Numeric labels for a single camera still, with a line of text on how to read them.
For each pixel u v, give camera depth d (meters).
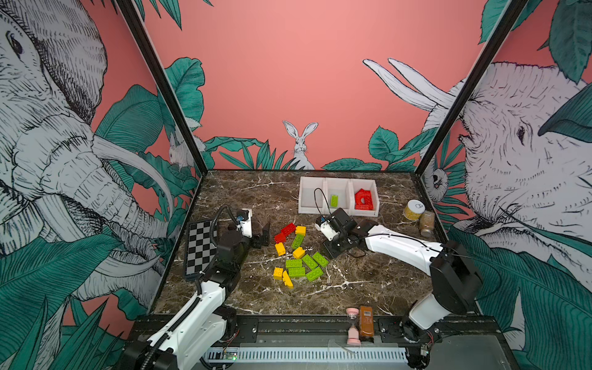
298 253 0.90
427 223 0.97
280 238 0.95
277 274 0.84
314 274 0.86
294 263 0.88
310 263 0.89
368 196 1.08
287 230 0.97
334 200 1.07
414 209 1.01
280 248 0.91
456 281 0.45
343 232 0.67
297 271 0.86
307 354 0.70
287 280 0.83
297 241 0.94
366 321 0.73
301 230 0.96
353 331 0.73
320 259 0.90
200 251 0.88
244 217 0.68
